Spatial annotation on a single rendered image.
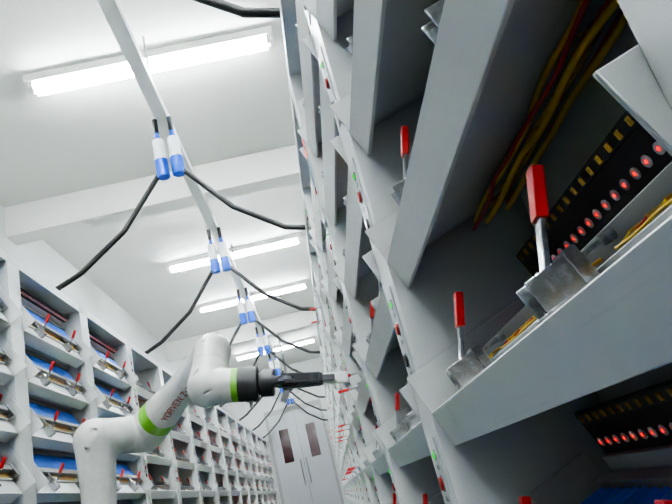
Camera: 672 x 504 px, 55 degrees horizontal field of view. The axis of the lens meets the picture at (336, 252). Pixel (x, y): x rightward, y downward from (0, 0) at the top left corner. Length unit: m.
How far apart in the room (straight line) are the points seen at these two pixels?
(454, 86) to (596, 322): 0.20
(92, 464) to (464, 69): 1.79
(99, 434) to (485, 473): 1.45
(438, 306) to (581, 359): 0.47
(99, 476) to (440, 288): 1.44
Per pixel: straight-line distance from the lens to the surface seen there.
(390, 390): 1.50
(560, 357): 0.38
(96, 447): 2.06
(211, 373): 1.77
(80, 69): 3.55
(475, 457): 0.80
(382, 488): 2.19
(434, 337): 0.81
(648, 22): 0.24
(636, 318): 0.30
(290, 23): 1.67
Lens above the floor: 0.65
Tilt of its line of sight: 20 degrees up
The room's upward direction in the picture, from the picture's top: 15 degrees counter-clockwise
